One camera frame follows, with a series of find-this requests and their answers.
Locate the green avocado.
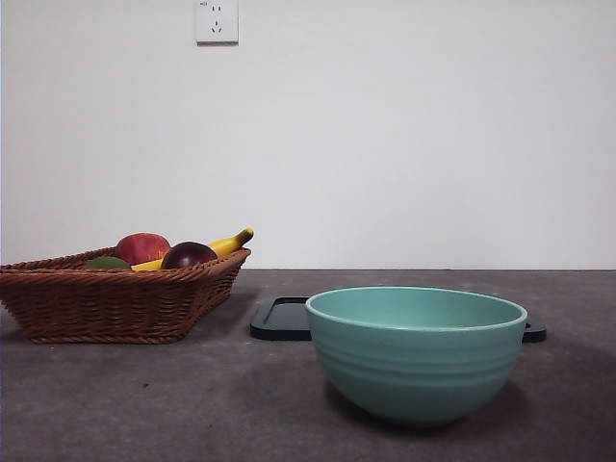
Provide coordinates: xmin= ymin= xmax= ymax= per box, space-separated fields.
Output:
xmin=82 ymin=256 xmax=132 ymax=270

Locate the yellow banana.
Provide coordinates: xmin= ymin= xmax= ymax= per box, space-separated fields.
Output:
xmin=130 ymin=228 xmax=255 ymax=271

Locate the brown wicker basket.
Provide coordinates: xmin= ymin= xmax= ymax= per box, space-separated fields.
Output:
xmin=0 ymin=247 xmax=252 ymax=345

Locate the white wall socket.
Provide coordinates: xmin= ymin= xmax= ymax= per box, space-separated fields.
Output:
xmin=195 ymin=0 xmax=240 ymax=48

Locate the black rectangular tray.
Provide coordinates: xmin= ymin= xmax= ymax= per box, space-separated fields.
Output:
xmin=249 ymin=295 xmax=549 ymax=344

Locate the teal ribbed bowl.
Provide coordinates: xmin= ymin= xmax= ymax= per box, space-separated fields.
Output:
xmin=305 ymin=286 xmax=529 ymax=428

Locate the red peach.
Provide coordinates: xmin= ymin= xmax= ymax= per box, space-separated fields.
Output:
xmin=114 ymin=232 xmax=172 ymax=266

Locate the dark purple round fruit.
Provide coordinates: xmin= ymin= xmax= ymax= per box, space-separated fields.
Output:
xmin=161 ymin=241 xmax=218 ymax=270

